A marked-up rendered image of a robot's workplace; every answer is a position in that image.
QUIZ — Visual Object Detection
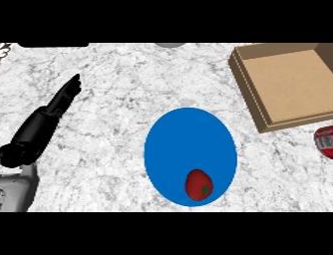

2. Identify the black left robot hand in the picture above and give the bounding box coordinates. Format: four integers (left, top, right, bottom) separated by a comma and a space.
0, 73, 83, 169

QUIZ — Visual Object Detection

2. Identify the red can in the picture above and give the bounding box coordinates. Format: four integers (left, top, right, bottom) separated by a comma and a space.
312, 123, 333, 161

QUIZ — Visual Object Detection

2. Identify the brown cardboard box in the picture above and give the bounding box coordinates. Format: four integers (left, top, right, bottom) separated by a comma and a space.
228, 42, 333, 134

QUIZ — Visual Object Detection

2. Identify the blue oval plate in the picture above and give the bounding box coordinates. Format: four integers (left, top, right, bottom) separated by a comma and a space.
144, 107, 238, 207

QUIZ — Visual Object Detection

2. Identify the black appliance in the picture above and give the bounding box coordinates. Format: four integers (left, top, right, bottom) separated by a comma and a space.
18, 42, 90, 49

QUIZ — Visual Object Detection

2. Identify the red tomato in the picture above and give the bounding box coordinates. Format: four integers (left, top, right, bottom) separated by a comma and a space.
184, 168, 215, 202

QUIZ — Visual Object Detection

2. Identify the grey round object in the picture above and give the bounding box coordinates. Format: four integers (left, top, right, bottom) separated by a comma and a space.
154, 42, 188, 49

